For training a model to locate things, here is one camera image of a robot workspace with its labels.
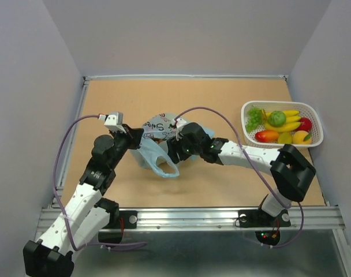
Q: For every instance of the white perforated basket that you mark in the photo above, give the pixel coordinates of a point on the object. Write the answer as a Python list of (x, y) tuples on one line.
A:
[(304, 111)]

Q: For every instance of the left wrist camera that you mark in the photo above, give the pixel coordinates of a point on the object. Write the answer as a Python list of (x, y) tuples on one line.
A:
[(113, 121)]

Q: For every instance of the orange peach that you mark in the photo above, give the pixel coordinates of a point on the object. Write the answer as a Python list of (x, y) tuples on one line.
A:
[(302, 137)]

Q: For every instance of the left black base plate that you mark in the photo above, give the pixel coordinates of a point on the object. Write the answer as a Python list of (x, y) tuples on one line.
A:
[(122, 219)]

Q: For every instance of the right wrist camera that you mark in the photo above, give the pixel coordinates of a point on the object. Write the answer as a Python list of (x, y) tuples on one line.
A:
[(179, 123)]

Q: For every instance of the yellow green starfruit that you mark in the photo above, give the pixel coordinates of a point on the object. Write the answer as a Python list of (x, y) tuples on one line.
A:
[(285, 138)]

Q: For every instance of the green round fruit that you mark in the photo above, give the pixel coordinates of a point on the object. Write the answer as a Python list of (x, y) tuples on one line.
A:
[(277, 118)]

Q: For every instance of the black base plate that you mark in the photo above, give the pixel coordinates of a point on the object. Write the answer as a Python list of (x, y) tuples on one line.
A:
[(122, 219), (250, 218)]

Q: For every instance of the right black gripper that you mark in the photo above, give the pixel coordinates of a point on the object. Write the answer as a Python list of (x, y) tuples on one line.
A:
[(174, 148)]

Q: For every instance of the yellow bananas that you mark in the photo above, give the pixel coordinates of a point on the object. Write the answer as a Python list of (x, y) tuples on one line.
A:
[(292, 122)]

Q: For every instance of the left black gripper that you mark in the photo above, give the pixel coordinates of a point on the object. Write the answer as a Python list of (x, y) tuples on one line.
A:
[(135, 134)]

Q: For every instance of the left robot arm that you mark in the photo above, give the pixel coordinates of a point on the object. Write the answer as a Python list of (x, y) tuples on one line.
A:
[(87, 211)]

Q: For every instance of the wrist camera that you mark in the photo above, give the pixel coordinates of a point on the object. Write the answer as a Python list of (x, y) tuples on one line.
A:
[(179, 123), (113, 121)]

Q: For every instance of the red apple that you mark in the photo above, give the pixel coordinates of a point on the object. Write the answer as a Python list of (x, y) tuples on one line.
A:
[(305, 125)]

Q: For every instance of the blue plastic bag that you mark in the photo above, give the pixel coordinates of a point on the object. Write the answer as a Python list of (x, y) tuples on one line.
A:
[(153, 151)]

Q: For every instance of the red orange mango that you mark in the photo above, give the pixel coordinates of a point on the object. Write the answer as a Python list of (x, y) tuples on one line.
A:
[(267, 136)]

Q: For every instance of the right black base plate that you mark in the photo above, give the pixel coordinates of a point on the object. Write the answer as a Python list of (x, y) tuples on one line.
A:
[(250, 218)]

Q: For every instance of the green grapes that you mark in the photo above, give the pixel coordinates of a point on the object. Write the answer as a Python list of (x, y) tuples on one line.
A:
[(255, 118)]

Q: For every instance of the aluminium mounting rail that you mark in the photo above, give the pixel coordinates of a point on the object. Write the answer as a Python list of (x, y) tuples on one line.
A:
[(223, 219)]

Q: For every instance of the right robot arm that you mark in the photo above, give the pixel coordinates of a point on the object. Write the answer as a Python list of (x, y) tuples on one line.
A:
[(291, 171)]

